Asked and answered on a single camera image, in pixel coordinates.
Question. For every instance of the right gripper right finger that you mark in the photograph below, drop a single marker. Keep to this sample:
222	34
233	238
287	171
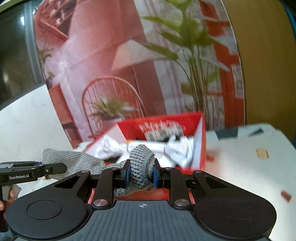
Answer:
173	180

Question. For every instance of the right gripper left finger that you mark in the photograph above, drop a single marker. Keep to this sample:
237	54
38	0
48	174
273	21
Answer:
109	180

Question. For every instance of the white cloth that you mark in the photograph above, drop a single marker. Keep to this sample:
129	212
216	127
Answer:
175	152

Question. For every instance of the grey knitted cloth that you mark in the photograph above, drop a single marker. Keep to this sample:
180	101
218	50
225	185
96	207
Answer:
141	158

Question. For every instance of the printed room backdrop cloth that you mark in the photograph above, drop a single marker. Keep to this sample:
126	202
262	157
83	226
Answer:
106	61

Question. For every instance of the person left hand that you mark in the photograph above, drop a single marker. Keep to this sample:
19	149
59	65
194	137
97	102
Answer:
8	195

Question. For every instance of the red strawberry cardboard box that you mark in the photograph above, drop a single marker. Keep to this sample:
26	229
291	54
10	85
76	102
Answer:
159	129

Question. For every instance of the dark window frame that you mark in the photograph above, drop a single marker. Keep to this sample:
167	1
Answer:
20	68

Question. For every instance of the wooden wall panel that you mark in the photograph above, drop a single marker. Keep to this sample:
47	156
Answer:
266	45

